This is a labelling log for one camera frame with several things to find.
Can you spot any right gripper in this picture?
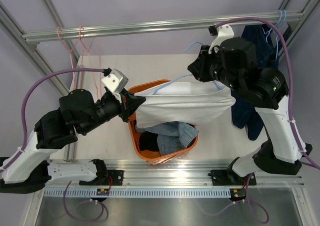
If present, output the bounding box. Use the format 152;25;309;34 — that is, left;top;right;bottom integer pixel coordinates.
190;44;242;93

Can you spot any light blue hanger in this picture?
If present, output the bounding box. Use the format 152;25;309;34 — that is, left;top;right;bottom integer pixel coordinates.
262;9;287;61
153;41;223;95

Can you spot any white garment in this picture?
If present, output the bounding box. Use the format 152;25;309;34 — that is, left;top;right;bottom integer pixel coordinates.
135;82;236;128

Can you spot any black skirt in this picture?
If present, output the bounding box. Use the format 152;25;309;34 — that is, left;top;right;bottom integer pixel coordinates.
139;132;160;152

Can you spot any pink hanger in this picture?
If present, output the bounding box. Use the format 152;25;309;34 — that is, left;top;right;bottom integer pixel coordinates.
56;26;82;90
78;26;100;99

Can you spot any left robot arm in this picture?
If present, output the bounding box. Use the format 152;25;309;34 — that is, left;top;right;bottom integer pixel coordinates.
0;89;146;194

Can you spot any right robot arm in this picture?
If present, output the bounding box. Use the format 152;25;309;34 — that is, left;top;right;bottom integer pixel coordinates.
187;37;312;185

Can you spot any orange plastic basket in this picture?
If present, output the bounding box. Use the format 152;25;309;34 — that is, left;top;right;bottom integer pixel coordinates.
126;79;199;166

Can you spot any dark blue denim garment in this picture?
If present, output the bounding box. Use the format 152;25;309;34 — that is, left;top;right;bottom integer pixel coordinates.
231;25;279;141

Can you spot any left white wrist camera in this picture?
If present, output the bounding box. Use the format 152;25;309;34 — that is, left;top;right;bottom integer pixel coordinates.
101;68;129;103

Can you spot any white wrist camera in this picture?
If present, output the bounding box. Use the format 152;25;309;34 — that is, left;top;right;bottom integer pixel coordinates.
101;68;129;103
208;24;235;54

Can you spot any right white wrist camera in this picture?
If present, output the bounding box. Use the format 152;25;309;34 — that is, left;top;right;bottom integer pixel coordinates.
208;24;235;54

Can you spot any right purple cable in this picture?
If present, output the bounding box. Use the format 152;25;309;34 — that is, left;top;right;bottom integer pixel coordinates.
214;17;320;171

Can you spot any front aluminium frame rail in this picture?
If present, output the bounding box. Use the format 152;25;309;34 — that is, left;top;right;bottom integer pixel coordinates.
32;159;306;189

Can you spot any white slotted cable duct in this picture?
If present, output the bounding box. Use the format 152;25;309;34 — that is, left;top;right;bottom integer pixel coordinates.
44;187;231;198

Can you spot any aluminium hanging rail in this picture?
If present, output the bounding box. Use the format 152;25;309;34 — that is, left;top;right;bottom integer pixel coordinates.
20;10;306;46

